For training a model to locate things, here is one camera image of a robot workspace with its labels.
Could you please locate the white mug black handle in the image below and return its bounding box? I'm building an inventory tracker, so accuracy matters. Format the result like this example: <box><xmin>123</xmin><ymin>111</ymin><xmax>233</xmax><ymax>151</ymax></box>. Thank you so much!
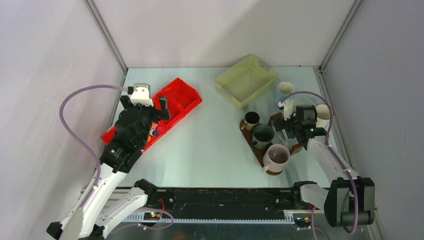
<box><xmin>315</xmin><ymin>103</ymin><xmax>333</xmax><ymax>131</ymax></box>

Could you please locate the light blue mug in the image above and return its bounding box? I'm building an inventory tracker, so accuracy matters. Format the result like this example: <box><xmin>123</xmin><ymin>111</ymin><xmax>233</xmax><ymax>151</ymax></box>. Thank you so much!
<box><xmin>276</xmin><ymin>81</ymin><xmax>295</xmax><ymax>103</ymax></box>

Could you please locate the dark green mug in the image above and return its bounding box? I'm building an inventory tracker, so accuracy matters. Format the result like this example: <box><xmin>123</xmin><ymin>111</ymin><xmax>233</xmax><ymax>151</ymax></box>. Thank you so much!
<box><xmin>250</xmin><ymin>123</ymin><xmax>275</xmax><ymax>150</ymax></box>

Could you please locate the pink white mug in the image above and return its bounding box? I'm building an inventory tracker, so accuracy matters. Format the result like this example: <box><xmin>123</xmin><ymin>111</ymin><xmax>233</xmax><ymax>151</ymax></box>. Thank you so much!
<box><xmin>261</xmin><ymin>144</ymin><xmax>291</xmax><ymax>175</ymax></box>

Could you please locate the brown mug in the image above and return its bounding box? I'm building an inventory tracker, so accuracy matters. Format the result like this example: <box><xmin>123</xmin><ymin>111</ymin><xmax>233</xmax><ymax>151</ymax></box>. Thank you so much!
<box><xmin>240</xmin><ymin>111</ymin><xmax>260</xmax><ymax>131</ymax></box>

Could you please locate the cream plastic basket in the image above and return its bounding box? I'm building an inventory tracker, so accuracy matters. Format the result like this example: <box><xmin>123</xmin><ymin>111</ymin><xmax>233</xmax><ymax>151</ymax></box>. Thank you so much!
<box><xmin>214</xmin><ymin>54</ymin><xmax>279</xmax><ymax>110</ymax></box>

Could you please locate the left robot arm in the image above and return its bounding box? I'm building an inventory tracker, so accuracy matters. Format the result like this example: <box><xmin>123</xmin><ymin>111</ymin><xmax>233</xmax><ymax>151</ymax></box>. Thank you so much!
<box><xmin>46</xmin><ymin>95</ymin><xmax>171</xmax><ymax>240</ymax></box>

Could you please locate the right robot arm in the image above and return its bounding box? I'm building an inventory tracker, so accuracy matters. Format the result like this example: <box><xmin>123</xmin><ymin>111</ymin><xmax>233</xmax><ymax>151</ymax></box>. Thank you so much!
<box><xmin>276</xmin><ymin>104</ymin><xmax>375</xmax><ymax>228</ymax></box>

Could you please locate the brown oval wooden tray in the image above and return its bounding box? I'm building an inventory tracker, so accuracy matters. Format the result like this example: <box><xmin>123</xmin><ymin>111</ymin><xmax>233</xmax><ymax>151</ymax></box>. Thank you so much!
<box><xmin>239</xmin><ymin>120</ymin><xmax>290</xmax><ymax>176</ymax></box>

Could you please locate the dark blue capped tube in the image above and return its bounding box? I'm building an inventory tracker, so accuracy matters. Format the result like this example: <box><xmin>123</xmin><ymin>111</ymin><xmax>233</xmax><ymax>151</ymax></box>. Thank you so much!
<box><xmin>149</xmin><ymin>129</ymin><xmax>160</xmax><ymax>137</ymax></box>

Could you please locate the red divided organizer bin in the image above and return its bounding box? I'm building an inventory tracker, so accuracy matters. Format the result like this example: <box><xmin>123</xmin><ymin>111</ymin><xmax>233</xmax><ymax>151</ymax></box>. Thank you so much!
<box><xmin>101</xmin><ymin>78</ymin><xmax>202</xmax><ymax>154</ymax></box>

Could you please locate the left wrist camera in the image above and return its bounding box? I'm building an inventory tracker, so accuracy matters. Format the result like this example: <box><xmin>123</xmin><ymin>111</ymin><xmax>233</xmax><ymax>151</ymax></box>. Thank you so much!
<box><xmin>127</xmin><ymin>83</ymin><xmax>154</xmax><ymax>107</ymax></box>

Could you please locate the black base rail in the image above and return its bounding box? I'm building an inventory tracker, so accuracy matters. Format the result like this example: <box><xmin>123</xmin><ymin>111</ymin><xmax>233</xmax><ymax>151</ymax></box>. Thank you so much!
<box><xmin>146</xmin><ymin>187</ymin><xmax>309</xmax><ymax>221</ymax></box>

